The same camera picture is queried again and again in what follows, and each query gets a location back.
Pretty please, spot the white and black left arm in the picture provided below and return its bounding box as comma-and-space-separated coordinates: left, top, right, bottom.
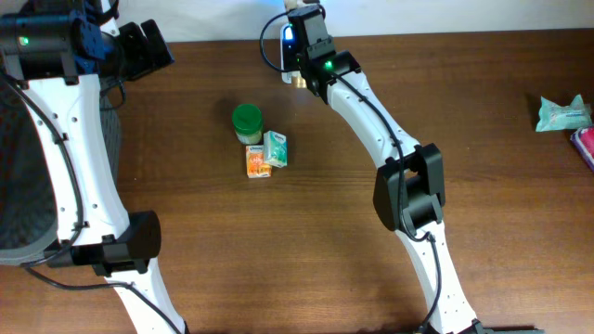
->
1, 1, 187, 333

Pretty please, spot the mint green snack packet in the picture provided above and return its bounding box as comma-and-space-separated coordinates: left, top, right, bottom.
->
536, 95, 593, 133

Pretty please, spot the red purple tissue pack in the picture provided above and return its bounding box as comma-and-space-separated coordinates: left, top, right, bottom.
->
570, 126, 594, 171

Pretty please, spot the white barcode scanner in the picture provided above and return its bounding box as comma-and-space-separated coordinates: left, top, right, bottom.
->
280, 23, 299, 84

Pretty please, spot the orange snack packet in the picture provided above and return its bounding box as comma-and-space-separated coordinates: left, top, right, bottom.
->
245, 145, 272, 178

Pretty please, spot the small teal tissue packet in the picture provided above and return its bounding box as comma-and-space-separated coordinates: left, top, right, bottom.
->
264, 131, 288, 168

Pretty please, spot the dark grey plastic basket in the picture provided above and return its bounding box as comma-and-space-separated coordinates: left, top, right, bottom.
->
1, 74, 130, 267

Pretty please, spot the green lid glass jar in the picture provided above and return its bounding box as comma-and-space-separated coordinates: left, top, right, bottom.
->
232, 104, 264, 146

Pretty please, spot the black camera cable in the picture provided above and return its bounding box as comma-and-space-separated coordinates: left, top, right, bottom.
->
258, 9, 445, 333

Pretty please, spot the cream tube gold cap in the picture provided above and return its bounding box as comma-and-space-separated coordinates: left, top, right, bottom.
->
284, 0, 307, 89

